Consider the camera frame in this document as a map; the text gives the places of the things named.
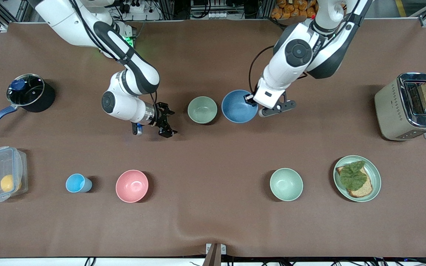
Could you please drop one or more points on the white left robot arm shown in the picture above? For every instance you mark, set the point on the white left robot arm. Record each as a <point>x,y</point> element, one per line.
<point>298,51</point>

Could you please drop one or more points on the white power strip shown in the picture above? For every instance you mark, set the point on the white power strip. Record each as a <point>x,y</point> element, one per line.
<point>139,9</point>

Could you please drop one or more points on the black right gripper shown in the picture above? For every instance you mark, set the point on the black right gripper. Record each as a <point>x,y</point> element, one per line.
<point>160,118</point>

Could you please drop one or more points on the glass lid blue knob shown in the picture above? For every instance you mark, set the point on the glass lid blue knob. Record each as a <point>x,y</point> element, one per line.
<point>28,92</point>

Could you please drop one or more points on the blue bowl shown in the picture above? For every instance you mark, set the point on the blue bowl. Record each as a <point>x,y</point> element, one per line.
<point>237,107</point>

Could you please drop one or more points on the bag of orange snacks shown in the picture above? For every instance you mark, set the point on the bag of orange snacks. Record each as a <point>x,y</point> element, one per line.
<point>290,9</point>

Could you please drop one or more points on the pink bowl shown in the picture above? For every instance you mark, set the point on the pink bowl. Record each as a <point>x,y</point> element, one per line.
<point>132,186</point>

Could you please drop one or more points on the wholegrain bread slice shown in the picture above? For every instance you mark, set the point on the wholegrain bread slice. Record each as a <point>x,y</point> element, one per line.
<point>364,190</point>

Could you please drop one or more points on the light green plate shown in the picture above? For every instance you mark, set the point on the light green plate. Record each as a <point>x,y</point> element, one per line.
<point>375,173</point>

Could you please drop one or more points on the light blue cup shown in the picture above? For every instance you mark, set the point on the light blue cup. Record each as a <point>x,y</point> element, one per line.
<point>75,183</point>

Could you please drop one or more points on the green lettuce leaf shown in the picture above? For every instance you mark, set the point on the green lettuce leaf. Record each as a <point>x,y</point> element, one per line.
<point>353,175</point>

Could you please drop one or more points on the light green bowl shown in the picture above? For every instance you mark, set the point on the light green bowl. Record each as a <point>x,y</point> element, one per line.
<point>286,184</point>
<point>202,110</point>

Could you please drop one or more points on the silver toaster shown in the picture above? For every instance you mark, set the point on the silver toaster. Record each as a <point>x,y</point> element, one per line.
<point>392,111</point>

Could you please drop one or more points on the brown table cloth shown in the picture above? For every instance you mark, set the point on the brown table cloth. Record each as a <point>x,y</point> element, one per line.
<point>213,166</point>

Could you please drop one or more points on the yellow lemon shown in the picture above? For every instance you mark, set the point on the yellow lemon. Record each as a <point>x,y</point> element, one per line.
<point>9,183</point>

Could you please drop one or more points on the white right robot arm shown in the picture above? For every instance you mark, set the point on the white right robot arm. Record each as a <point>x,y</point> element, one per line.
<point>124,103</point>

